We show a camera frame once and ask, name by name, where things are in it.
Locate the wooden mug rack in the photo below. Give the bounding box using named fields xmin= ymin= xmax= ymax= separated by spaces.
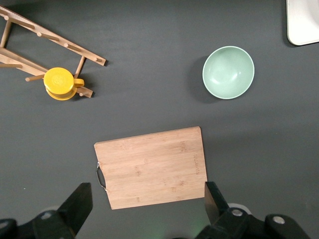
xmin=0 ymin=6 xmax=107 ymax=98

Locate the cream bear print tray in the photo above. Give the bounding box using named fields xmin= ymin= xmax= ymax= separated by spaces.
xmin=286 ymin=0 xmax=319 ymax=46

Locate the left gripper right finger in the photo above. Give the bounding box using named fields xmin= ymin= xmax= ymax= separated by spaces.
xmin=196 ymin=181 xmax=260 ymax=239

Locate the yellow mug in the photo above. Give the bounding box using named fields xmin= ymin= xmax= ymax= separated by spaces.
xmin=43 ymin=67 xmax=85 ymax=101

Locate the bamboo cutting board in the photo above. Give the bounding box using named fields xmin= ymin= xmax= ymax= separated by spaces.
xmin=94 ymin=126 xmax=208 ymax=210

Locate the mint green bowl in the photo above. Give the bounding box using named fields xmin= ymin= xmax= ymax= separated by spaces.
xmin=202 ymin=45 xmax=255 ymax=100

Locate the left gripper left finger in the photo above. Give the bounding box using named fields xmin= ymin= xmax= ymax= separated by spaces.
xmin=32 ymin=183 xmax=93 ymax=239

